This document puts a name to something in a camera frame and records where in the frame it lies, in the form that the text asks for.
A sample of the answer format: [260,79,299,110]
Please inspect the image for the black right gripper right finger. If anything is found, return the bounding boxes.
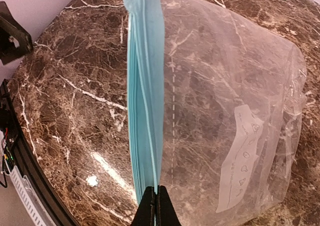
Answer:
[156,185,181,226]

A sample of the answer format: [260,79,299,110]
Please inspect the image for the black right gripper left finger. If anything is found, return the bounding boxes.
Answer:
[131,186,157,226]

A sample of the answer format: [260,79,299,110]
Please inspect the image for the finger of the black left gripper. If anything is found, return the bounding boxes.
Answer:
[0,1,33,65]

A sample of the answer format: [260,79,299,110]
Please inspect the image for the clear zip top bag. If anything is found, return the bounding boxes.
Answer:
[123,0,307,226]

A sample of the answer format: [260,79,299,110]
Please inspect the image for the white slotted cable duct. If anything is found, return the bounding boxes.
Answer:
[9,165,56,226]

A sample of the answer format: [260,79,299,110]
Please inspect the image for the black front table rail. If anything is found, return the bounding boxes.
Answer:
[0,80,78,226]

